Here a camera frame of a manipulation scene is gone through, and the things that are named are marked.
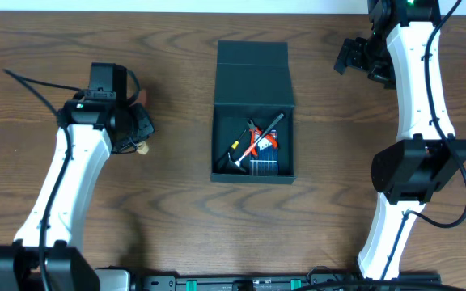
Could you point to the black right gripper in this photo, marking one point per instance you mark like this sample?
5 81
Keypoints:
351 55

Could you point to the precision screwdriver set case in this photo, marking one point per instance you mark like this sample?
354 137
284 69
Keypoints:
263 157

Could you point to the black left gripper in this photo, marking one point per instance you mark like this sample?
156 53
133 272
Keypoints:
141 122

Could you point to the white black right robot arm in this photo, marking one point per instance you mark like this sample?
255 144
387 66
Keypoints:
402 54

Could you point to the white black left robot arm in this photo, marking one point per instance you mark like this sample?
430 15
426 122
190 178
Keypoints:
47 251

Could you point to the small black claw hammer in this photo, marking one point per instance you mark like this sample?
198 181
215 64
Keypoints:
249 150

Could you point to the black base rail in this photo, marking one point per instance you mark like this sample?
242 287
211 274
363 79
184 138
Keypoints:
257 283

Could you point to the red handled pliers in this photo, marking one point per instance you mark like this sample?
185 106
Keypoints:
263 137

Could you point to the orange scraper wooden handle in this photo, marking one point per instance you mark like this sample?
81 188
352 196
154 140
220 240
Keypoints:
143 148

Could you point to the black yellow screwdriver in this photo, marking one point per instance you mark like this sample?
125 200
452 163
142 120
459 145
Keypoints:
226 163

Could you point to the black open gift box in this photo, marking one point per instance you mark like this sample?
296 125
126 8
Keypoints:
252 82

